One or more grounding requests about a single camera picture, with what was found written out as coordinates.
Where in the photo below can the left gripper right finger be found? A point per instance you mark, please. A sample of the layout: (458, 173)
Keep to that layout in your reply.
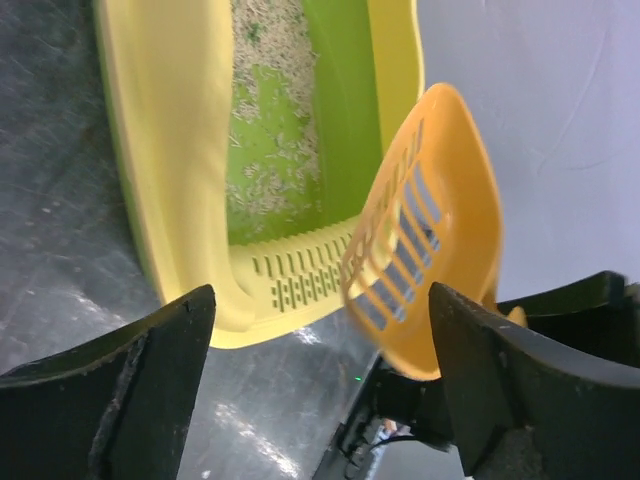
(535, 405)

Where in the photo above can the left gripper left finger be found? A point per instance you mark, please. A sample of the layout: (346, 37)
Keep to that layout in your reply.
(116, 407)

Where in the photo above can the orange litter scoop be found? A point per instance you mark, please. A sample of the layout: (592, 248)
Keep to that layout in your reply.
(433, 214)

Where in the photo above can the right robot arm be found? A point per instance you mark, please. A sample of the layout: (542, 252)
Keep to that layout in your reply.
(598, 315)

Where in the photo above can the cat litter granules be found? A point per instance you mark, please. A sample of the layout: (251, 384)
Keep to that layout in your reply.
(273, 158)

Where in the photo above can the yellow green litter box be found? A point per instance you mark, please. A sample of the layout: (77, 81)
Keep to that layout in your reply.
(168, 73)

